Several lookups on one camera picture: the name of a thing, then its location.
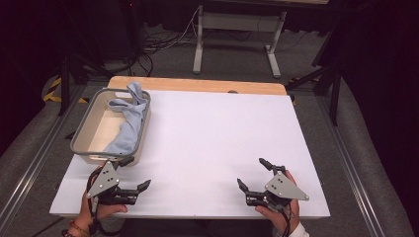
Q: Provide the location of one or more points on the aluminium floor rail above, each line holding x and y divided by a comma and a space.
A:
349, 164
34, 164

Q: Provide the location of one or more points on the black curtain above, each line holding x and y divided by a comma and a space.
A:
19, 65

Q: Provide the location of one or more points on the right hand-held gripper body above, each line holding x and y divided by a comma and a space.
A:
283, 189

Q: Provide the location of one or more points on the yellow black hazard tape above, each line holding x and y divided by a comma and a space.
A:
49, 96

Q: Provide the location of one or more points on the person's right hand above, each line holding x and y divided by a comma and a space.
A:
280, 220

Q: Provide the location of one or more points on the grey metal desk frame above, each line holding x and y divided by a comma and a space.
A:
237, 21

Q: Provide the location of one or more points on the beige basin with grey rim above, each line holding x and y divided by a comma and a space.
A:
99, 131

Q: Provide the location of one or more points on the person's left hand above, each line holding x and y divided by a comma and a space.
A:
105, 212

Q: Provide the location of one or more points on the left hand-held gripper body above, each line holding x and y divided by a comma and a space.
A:
106, 179

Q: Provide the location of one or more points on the light blue tank top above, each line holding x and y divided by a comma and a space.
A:
131, 128

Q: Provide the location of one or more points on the white table cover board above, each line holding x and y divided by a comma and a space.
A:
204, 148

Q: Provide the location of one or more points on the black metal stand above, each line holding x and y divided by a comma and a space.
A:
64, 85
335, 98

